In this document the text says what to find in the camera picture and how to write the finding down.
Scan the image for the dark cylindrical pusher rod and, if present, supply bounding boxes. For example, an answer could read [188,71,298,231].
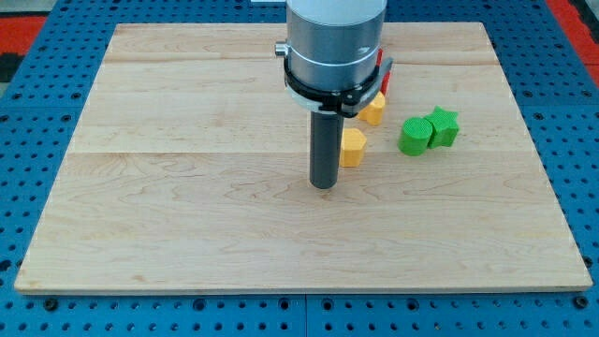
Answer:
[309,111,343,189]

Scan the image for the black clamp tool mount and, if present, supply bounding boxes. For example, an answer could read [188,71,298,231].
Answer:
[283,57,393,118]

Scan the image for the yellow hexagon block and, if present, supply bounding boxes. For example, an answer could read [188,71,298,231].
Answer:
[340,128,367,168]

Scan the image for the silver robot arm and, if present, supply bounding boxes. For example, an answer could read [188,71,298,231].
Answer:
[274,0,393,189]

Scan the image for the yellow heart block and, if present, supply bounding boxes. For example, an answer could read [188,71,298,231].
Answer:
[358,92,387,125]

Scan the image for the red block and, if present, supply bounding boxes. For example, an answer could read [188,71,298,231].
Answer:
[376,48,390,95]

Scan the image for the green cylinder block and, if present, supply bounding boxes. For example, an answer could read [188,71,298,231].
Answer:
[398,117,432,156]

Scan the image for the green star block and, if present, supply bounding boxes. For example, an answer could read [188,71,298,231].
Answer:
[425,106,460,149]

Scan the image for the wooden board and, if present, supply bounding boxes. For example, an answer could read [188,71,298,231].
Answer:
[15,22,592,295]

